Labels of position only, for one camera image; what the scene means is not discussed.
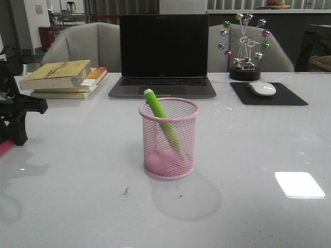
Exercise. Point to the black mouse pad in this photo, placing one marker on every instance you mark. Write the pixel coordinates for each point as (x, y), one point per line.
(283, 95)

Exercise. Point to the ferris wheel desk ornament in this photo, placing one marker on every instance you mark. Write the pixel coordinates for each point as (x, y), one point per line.
(249, 48)

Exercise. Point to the pink mesh pen holder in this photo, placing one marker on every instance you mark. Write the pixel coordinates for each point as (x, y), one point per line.
(160, 160)

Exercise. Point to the grey right armchair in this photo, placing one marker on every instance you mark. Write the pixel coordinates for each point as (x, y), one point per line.
(267, 54)

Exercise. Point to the grey armchair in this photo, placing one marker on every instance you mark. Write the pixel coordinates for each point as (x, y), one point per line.
(99, 42)
(267, 54)

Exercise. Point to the green marker pen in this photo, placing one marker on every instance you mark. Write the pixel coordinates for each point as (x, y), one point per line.
(157, 108)

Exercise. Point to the orange middle book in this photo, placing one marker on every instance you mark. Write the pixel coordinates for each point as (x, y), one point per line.
(93, 79)

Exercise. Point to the grey left armchair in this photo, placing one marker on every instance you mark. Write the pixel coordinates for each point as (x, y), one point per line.
(99, 42)

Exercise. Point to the pink marker pen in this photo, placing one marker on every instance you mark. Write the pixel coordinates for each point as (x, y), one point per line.
(5, 146)

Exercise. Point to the pale bottom book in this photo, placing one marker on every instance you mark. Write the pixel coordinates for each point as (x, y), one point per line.
(69, 93)

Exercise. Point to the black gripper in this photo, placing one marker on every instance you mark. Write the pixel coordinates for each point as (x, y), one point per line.
(15, 105)

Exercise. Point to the grey laptop black screen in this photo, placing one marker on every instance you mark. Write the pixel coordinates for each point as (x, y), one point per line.
(166, 53)

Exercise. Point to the red trash bin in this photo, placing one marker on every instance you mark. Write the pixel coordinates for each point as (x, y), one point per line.
(47, 37)

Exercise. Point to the white computer mouse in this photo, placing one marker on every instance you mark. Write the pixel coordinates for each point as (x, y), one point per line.
(262, 88)

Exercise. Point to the yellow top book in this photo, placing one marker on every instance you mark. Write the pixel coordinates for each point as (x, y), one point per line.
(57, 75)

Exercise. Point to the fruit bowl on counter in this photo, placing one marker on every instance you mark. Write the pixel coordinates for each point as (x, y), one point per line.
(274, 4)

